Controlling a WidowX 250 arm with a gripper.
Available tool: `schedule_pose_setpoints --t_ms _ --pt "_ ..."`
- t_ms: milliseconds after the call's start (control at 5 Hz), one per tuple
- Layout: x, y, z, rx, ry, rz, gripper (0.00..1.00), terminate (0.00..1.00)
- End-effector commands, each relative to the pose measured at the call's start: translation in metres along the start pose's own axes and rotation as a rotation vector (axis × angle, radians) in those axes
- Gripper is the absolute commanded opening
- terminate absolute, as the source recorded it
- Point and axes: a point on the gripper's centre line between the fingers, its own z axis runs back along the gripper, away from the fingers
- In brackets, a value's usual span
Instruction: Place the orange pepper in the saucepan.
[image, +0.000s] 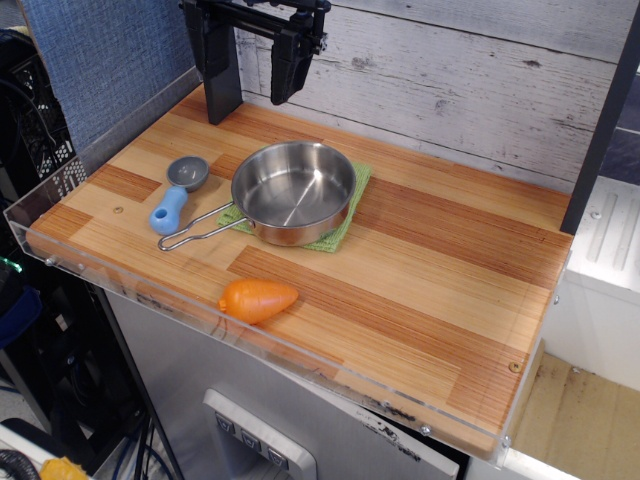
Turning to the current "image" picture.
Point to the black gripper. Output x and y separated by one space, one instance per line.
297 39

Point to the orange toy pepper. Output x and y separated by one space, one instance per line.
255 300

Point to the stainless steel saucepan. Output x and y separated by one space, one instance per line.
289 193

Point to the blue grey toy scoop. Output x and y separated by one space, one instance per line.
185 175

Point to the green dish cloth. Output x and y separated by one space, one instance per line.
329 241

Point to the black plastic crate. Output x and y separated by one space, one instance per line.
35 140

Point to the clear acrylic table guard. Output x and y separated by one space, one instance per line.
420 325

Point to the silver appliance with buttons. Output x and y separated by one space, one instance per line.
259 437

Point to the white ribbed box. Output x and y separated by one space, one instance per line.
605 249

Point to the yellow object bottom left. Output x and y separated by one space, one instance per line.
62 469

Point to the black vertical post left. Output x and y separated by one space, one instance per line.
221 74

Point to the black vertical post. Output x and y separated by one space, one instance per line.
614 103
221 74

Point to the black vertical post right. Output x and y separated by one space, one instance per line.
614 103

